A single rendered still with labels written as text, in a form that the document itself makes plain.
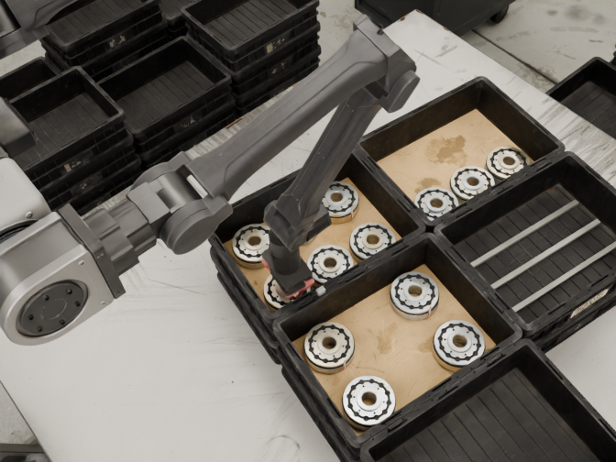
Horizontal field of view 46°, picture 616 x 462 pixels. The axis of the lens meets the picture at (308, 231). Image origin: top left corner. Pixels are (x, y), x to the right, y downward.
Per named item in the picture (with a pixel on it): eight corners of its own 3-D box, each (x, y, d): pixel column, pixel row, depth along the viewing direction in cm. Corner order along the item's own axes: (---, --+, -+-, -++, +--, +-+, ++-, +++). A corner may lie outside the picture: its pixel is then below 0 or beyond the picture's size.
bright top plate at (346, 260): (327, 293, 156) (327, 291, 155) (297, 263, 161) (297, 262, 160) (362, 267, 159) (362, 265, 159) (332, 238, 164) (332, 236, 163)
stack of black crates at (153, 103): (156, 200, 263) (134, 135, 236) (113, 153, 277) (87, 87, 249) (244, 143, 277) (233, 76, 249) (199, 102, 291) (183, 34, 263)
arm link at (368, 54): (377, -13, 101) (426, 34, 98) (377, 39, 114) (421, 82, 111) (119, 191, 96) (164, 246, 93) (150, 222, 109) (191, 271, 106)
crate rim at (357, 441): (355, 452, 131) (355, 447, 129) (269, 327, 146) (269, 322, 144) (524, 339, 142) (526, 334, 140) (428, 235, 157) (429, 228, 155)
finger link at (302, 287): (299, 275, 158) (296, 251, 150) (316, 299, 154) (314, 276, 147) (271, 290, 156) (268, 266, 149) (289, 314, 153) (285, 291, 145)
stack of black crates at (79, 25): (100, 138, 282) (62, 48, 245) (61, 98, 296) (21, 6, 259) (184, 89, 295) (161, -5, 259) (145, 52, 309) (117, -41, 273)
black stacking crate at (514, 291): (515, 359, 150) (526, 335, 141) (425, 259, 165) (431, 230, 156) (652, 268, 161) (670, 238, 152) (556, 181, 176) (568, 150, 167)
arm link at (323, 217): (263, 206, 134) (293, 240, 132) (311, 173, 138) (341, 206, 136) (261, 234, 145) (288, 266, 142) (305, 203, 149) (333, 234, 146)
